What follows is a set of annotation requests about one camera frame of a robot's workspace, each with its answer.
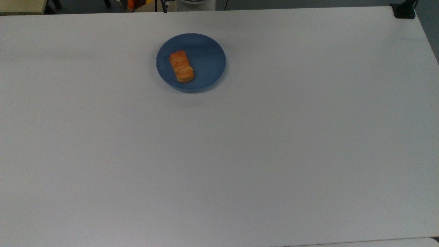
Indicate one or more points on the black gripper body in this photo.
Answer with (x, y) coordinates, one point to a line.
(167, 1)

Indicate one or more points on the golden brown bread roll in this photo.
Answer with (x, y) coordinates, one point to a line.
(181, 67)

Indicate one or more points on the cardboard box with orange items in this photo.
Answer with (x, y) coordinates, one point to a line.
(135, 4)

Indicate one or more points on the black chair leg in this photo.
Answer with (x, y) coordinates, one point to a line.
(56, 3)
(107, 2)

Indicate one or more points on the blue round plate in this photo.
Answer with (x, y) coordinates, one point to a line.
(205, 61)

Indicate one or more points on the light wooden cabinet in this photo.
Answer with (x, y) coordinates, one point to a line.
(20, 6)

